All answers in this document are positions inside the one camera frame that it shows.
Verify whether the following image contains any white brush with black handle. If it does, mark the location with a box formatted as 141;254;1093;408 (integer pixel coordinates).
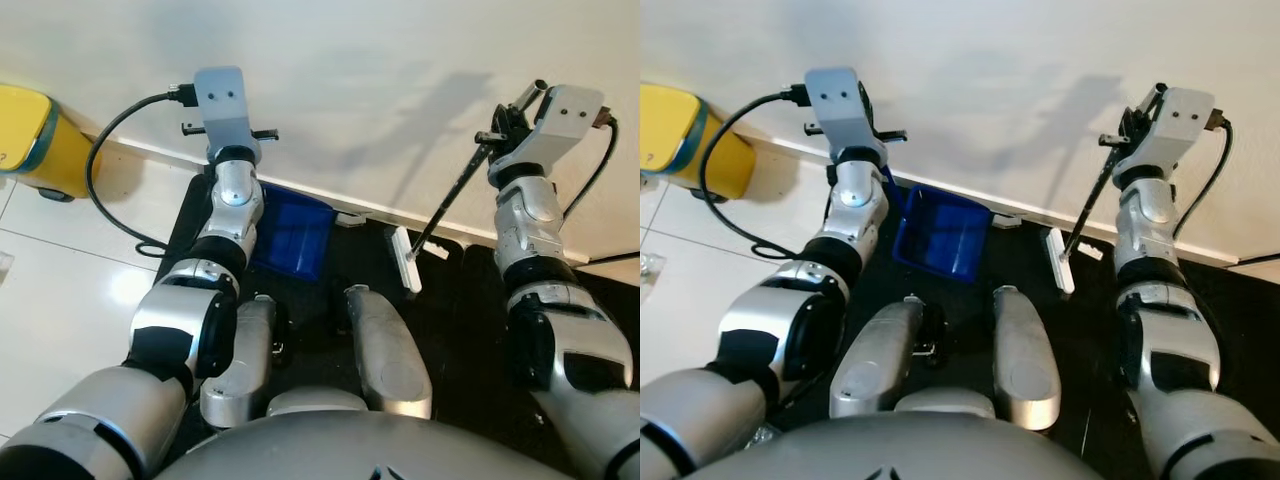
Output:
1043;82;1170;297
385;78;550;295

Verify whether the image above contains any black floor mat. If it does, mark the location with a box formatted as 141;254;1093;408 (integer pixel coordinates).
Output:
158;170;641;480
770;185;1280;480

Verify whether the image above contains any yellow waste bin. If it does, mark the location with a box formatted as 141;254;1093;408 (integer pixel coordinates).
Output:
640;83;757;202
0;83;102;202

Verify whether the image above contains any silver right robot leg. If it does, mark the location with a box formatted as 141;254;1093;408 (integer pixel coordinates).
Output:
344;284;434;420
992;284;1064;432

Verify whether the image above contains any grey robot torso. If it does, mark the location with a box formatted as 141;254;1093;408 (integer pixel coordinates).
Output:
150;386;566;480
688;388;1106;480

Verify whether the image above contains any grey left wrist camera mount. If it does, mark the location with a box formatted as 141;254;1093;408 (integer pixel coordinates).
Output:
193;66;263;166
804;67;877;166

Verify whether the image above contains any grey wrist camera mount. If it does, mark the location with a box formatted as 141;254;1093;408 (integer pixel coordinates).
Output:
193;66;263;166
804;67;877;166
505;84;607;173
1138;86;1217;163

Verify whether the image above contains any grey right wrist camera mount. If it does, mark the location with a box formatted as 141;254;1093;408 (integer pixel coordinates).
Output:
505;84;607;173
1138;86;1217;163

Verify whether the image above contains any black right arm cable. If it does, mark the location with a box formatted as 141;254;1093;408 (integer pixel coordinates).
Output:
563;112;620;223
1170;108;1234;243

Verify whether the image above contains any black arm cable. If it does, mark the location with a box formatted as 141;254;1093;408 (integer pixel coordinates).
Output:
85;85;201;259
563;112;620;223
699;85;816;261
1170;108;1234;243

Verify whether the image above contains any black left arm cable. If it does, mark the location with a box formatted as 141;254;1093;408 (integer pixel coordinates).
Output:
699;85;816;261
85;85;201;259

